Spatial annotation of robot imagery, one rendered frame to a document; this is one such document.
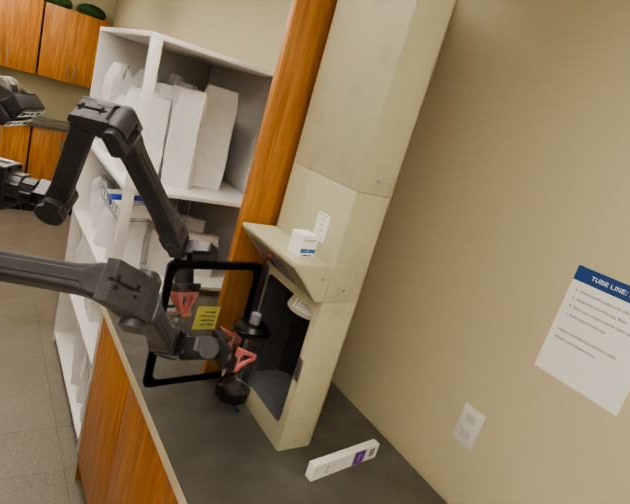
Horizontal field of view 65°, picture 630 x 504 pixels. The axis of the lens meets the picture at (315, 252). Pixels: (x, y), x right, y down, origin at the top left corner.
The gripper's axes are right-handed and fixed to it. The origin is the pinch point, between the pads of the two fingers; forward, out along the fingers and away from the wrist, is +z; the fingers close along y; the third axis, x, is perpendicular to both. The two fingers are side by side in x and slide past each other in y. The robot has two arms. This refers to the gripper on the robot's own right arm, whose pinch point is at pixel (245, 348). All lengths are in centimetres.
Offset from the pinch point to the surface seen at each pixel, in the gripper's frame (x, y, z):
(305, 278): -29.2, -15.8, -1.7
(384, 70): -82, -12, 2
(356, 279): -30.9, -16.8, 14.6
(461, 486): 15, -50, 50
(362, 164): -60, -15, 4
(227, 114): -57, 121, 35
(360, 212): -48, -16, 8
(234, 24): -106, 186, 55
